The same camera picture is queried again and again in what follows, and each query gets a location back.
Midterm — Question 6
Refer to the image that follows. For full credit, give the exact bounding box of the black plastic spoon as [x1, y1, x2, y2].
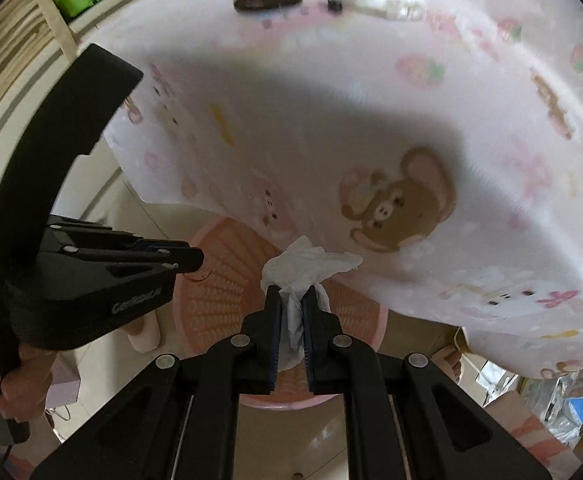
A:
[233, 0, 302, 13]

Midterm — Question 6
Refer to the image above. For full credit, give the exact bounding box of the pink plastic trash basket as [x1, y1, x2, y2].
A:
[173, 219, 388, 411]

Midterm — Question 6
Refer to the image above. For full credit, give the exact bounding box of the pink cartoon bear bedsheet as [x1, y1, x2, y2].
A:
[93, 0, 583, 378]

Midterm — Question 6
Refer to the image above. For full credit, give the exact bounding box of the person's left hand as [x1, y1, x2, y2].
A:
[0, 344, 57, 422]

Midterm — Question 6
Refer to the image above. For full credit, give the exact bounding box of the white plastic wrapper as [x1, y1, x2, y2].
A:
[327, 0, 427, 22]

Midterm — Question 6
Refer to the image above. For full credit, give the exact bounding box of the white tissue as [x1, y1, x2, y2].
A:
[260, 235, 363, 372]

